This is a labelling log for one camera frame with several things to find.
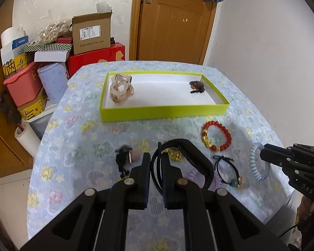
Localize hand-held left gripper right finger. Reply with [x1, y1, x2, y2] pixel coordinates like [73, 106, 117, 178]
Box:
[161, 153, 291, 251]

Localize gold chain ornament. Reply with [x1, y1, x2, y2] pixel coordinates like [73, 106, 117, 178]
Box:
[163, 148, 184, 161]

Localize beige hair claw clip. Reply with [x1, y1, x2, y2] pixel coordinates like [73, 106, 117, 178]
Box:
[110, 73, 134, 105]

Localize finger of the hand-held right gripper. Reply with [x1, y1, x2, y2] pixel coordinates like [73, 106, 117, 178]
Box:
[260, 149, 291, 168]
[263, 143, 295, 154]

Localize white and blue carton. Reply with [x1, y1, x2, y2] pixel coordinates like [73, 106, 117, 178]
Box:
[0, 35, 31, 58]

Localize dark hanging object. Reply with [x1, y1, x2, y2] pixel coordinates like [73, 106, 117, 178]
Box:
[0, 90, 19, 125]

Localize pink plastic bin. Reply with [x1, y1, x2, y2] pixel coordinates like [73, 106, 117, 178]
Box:
[3, 62, 42, 107]

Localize translucent storage container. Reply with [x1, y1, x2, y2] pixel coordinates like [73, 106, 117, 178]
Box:
[21, 103, 59, 140]

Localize wooden wardrobe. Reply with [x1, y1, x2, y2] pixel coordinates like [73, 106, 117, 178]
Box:
[0, 65, 33, 181]

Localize red bead bracelet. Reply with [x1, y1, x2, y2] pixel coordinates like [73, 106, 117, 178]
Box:
[201, 121, 232, 152]

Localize black headband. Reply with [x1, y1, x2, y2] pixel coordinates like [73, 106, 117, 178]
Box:
[150, 138, 215, 192]

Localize yellow printed box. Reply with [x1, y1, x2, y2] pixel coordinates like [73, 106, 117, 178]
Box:
[2, 52, 34, 78]

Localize brown wooden door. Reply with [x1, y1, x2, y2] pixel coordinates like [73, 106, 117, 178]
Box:
[129, 0, 217, 65]

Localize yellow round tin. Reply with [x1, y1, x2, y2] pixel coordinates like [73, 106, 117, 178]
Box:
[17, 87, 48, 121]

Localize black bow hair clip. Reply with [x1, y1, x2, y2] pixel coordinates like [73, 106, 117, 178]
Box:
[115, 144, 142, 177]

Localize large white paper roll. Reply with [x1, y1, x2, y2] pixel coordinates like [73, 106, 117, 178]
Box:
[0, 27, 26, 48]

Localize red gift box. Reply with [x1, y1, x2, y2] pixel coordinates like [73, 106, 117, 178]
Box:
[66, 42, 126, 78]

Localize brown cardboard box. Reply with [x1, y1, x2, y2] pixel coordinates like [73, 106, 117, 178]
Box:
[71, 10, 113, 55]

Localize black hair tie with charm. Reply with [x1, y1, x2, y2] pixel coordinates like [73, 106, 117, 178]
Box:
[213, 155, 244, 190]

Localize purple spiral hair tie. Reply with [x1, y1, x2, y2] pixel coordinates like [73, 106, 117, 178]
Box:
[185, 169, 227, 189]

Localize green striped box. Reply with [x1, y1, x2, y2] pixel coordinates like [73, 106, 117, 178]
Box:
[23, 43, 73, 53]

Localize clear bag of beige pieces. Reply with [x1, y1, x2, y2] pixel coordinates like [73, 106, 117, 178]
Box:
[33, 19, 73, 45]

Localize green jewelry tray box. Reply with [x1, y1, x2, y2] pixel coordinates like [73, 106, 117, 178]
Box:
[99, 70, 230, 123]

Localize white flat box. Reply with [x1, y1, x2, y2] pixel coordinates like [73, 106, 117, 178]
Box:
[34, 50, 71, 63]

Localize lavender bucket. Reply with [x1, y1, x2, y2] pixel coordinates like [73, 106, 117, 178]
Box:
[37, 63, 68, 104]

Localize person's right hand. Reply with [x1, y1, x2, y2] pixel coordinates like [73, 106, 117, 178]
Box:
[298, 197, 314, 221]

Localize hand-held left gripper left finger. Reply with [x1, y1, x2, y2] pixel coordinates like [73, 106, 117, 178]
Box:
[20, 152, 151, 251]

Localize blue spiral hair tie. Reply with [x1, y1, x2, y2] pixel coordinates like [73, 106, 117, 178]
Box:
[248, 142, 272, 181]

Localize brown wooden bead bracelet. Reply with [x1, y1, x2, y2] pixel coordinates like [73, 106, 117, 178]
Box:
[189, 81, 206, 94]

